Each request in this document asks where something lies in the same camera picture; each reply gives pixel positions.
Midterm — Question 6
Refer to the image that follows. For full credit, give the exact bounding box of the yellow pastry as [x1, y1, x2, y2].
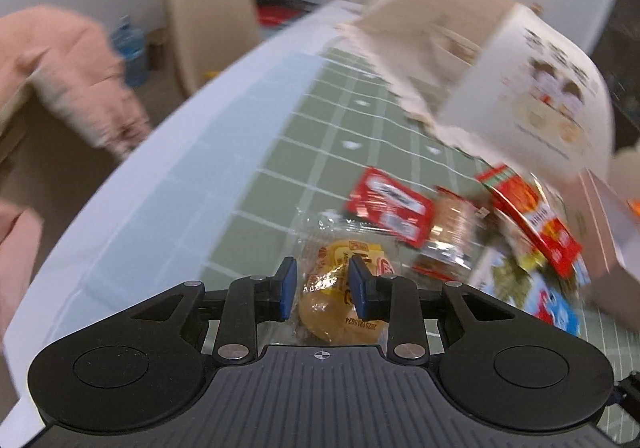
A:
[297, 215, 400, 345]

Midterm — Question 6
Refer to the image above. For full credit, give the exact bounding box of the red white snack packet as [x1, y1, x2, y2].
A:
[345, 167, 434, 249]

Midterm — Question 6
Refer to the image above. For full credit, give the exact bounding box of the blue white snack bag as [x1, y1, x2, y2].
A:
[469, 248, 580, 336]

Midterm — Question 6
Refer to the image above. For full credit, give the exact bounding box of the brown snack packet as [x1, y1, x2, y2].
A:
[412, 186, 478, 283]

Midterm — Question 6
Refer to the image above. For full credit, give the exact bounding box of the red yellow snack packet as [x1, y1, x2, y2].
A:
[476, 164, 582, 279]

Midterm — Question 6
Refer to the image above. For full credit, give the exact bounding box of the green checked tablecloth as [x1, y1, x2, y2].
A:
[199, 45, 632, 444]

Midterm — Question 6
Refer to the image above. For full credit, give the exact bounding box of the pink open box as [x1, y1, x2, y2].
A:
[562, 149, 639, 331]

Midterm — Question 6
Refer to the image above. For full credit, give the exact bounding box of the blue water bottle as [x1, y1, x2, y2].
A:
[111, 15, 149, 88]

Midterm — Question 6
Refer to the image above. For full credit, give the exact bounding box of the beige chair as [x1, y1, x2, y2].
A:
[165, 0, 262, 97]

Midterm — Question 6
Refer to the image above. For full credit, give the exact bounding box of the pink jacket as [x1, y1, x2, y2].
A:
[1, 4, 152, 160]

